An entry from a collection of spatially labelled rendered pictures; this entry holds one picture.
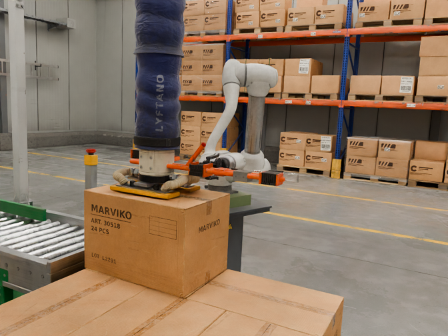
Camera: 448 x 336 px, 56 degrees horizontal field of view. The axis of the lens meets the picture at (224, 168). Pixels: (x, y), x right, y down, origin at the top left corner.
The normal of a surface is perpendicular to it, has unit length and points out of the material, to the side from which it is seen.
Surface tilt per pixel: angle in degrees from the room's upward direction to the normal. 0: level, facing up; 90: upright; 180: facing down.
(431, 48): 91
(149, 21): 75
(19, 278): 90
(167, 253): 90
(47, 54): 90
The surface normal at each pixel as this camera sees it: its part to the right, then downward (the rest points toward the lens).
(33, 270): -0.46, 0.11
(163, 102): 0.37, -0.18
